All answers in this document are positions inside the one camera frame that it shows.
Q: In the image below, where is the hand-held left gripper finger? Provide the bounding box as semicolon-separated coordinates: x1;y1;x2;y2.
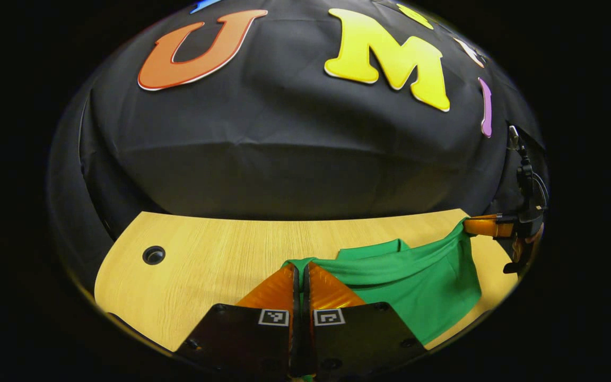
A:
301;262;428;378
174;263;302;378

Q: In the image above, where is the green T-shirt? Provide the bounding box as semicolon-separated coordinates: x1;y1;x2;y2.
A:
283;218;482;345

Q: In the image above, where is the black backdrop cloth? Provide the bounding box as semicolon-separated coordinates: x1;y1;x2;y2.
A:
46;0;550;290

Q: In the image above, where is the black table cable grommet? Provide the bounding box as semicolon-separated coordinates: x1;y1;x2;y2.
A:
142;245;167;266

